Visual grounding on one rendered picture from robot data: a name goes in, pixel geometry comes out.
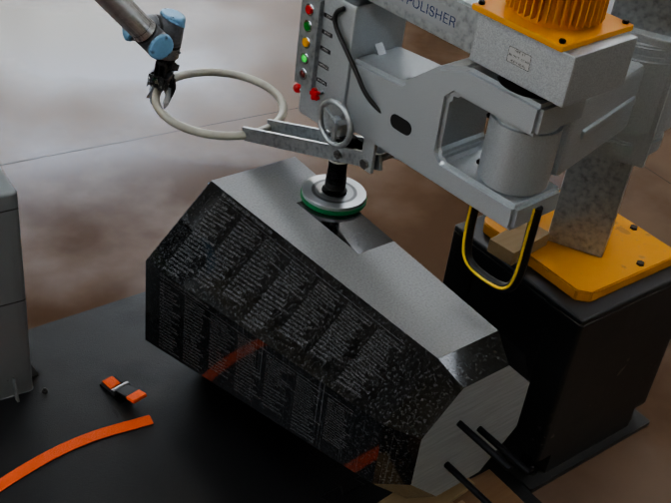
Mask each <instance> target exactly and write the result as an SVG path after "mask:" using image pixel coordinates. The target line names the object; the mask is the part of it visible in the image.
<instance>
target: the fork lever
mask: <svg viewBox="0 0 671 503"><path fill-rule="evenodd" d="M268 124H270V126H271V128H272V130H271V131H270V132H269V131H265V130H260V129H255V128H250V127H242V128H243V131H244V132H245V134H246V138H245V139H244V141H247V142H252V143H256V144H261V145H265V146H270V147H274V148H279V149H283V150H288V151H292V152H297V153H301V154H306V155H310V156H315V157H319V158H323V159H328V160H332V161H337V162H341V163H346V164H350V165H355V166H360V167H361V168H362V169H363V170H365V169H367V168H368V161H367V160H366V159H362V160H361V159H360V158H361V150H359V149H357V148H356V147H354V149H352V148H348V147H345V148H342V149H336V148H334V147H332V146H330V145H329V144H328V143H327V142H326V141H325V139H324V138H323V136H322V134H321V132H320V129H319V128H314V127H309V126H304V125H299V124H293V123H288V122H283V121H278V120H272V119H268ZM388 159H396V160H398V159H397V158H395V157H394V156H392V155H391V154H389V153H388V152H386V151H384V150H383V149H381V148H380V147H377V149H376V155H375V162H374V168H373V169H374V170H377V171H382V162H383V161H385V160H388Z"/></svg>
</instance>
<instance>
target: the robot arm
mask: <svg viewBox="0 0 671 503"><path fill-rule="evenodd" d="M95 1H96V2H97V3H98V4H99V5H100V6H101V7H102V8H103V9H104V10H105V11H106V12H107V13H108V14H109V15H110V16H111V17H112V18H113V19H114V20H115V21H116V22H117V23H118V24H119V25H120V26H121V27H122V32H123V37H124V39H125V40H126V41H130V42H131V41H136V42H137V43H138V44H139V45H140V46H141V47H142V48H143V49H144V50H145V51H146V52H147V53H148V54H149V55H150V56H151V57H152V58H154V59H156V63H155V68H154V69H153V70H152V71H151V72H150V73H149V76H148V82H147V87H148V86H149V85H150V89H149V93H148V95H147V99H148V98H149V99H150V103H151V104H152V93H153V91H154V89H155V88H157V89H158V91H161V92H163V91H164V93H165V98H164V101H163V104H164V109H165V108H166V107H167V106H168V105H169V103H170V102H171V100H172V97H173V95H174V93H175V91H176V87H177V86H176V79H174V77H175V74H174V72H175V71H177V72H178V70H179V67H180V65H178V64H177V63H175V62H176V60H178V59H179V55H180V54H181V51H180V49H181V45H182V40H183V34H184V29H185V27H186V26H185V23H186V17H185V16H184V15H183V14H182V13H181V12H179V11H177V10H174V9H169V8H165V9H162V10H161V12H160V13H161V14H145V13H144V12H143V11H142V10H141V8H140V7H139V6H138V5H137V4H136V3H135V2H134V1H133V0H95ZM173 71H174V72H173ZM149 77H150V79H149Z"/></svg>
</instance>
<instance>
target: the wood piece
mask: <svg viewBox="0 0 671 503"><path fill-rule="evenodd" d="M527 224H528V223H526V224H524V225H521V226H519V227H517V228H515V229H512V230H510V231H509V230H506V231H504V232H502V233H500V234H498V235H497V236H495V237H493V238H491V239H490V240H489V244H488V248H487V251H488V252H490V253H491V254H493V255H494V256H496V257H498V258H499V259H501V260H503V261H504V262H506V263H508V264H509V265H513V264H515V263H517V260H518V257H519V253H520V250H521V246H522V242H523V238H524V235H525V231H526V227H527ZM549 235H550V232H548V231H546V230H544V229H543V228H541V227H538V230H537V234H536V237H535V241H534V245H533V248H532V252H531V253H534V252H536V251H538V250H540V249H541V248H543V247H545V246H546V245H547V242H548V238H549Z"/></svg>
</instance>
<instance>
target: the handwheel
mask: <svg viewBox="0 0 671 503"><path fill-rule="evenodd" d="M328 105H335V106H337V107H338V108H339V109H340V110H341V112H342V113H343V115H344V117H342V118H341V117H340V116H333V115H332V113H331V111H330V110H329V108H328V107H327V106H328ZM324 112H325V114H326V115H327V117H328V121H327V125H328V128H329V130H330V131H331V132H332V134H331V136H329V134H328V133H327V131H326V128H325V125H324ZM343 125H346V127H347V132H346V137H345V139H344V140H343V142H341V143H338V142H336V131H339V130H341V129H342V126H343ZM318 126H319V129H320V132H321V134H322V136H323V138H324V139H325V141H326V142H327V143H328V144H329V145H330V146H332V147H334V148H336V149H342V148H345V147H346V146H347V145H348V144H349V143H350V141H351V138H352V134H353V124H352V119H351V116H350V113H349V111H348V110H347V108H346V107H345V105H344V104H343V103H342V102H340V101H339V100H337V99H326V100H324V101H323V102H322V103H321V105H320V107H319V110H318Z"/></svg>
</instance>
